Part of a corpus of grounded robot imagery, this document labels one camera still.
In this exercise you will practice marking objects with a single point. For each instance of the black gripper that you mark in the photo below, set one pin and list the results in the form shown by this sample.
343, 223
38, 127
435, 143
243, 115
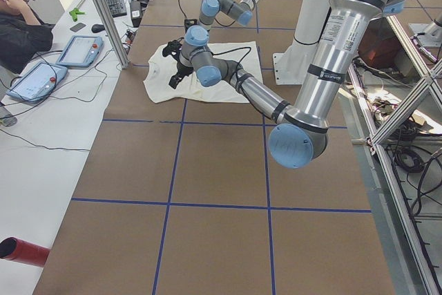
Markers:
179, 71

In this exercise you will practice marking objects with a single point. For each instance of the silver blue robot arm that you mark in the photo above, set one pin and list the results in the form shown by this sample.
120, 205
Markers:
240, 11
300, 132

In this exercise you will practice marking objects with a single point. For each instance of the black computer mouse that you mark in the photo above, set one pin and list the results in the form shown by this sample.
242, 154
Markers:
96, 28

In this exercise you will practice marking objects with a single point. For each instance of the black keyboard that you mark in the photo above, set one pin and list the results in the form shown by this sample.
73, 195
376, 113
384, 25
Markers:
117, 7

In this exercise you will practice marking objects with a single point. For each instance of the far teach pendant tablet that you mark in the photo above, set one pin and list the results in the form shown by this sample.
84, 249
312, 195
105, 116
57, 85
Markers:
80, 51

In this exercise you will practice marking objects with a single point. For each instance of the teach pendant tablet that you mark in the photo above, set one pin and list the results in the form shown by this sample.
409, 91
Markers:
38, 83
80, 51

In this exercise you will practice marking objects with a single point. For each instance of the black smartphone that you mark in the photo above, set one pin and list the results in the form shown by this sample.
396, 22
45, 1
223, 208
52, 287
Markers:
77, 27

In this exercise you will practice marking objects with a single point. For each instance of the green plastic tool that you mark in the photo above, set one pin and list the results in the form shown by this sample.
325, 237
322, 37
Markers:
74, 13

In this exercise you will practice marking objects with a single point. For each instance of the near teach pendant tablet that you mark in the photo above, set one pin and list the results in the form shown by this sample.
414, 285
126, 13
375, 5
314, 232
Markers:
38, 83

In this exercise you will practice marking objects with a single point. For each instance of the person in black shirt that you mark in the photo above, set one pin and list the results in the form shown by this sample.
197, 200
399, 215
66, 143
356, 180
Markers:
23, 34

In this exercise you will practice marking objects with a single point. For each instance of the red cardboard tube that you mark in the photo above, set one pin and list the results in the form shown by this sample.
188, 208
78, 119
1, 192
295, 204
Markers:
20, 251

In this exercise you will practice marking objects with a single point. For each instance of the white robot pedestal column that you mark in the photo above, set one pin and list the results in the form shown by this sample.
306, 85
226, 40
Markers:
290, 67

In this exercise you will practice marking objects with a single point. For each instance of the aluminium frame post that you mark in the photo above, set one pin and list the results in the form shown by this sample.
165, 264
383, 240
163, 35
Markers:
113, 35

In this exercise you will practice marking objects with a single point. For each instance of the aluminium frame rack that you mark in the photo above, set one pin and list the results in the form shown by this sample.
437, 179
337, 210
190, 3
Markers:
377, 136

